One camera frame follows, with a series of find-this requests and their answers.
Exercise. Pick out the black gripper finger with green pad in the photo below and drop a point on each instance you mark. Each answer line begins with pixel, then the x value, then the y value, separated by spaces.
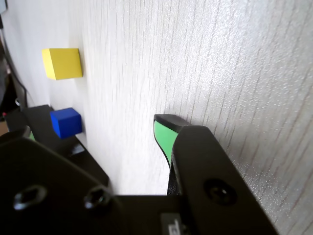
pixel 22 132
pixel 200 156

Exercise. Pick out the blue wooden cube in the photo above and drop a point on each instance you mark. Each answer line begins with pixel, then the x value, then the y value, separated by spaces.
pixel 66 122

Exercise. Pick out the yellow wooden cube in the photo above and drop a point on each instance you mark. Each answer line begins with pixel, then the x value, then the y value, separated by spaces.
pixel 63 63

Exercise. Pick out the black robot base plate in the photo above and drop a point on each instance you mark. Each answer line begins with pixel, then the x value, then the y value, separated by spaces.
pixel 93 166

